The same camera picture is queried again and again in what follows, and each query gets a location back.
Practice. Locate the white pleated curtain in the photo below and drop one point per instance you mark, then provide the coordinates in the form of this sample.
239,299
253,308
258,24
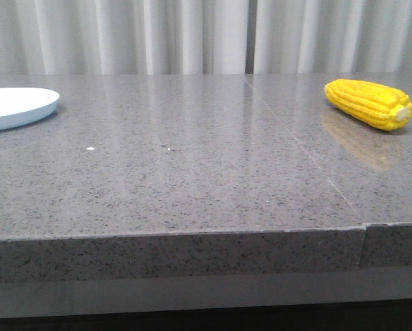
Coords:
204,37

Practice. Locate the light blue round plate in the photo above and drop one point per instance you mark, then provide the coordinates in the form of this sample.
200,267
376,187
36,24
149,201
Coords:
23,106

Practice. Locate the yellow toy corn cob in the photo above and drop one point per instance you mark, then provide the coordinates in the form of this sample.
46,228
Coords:
382,107

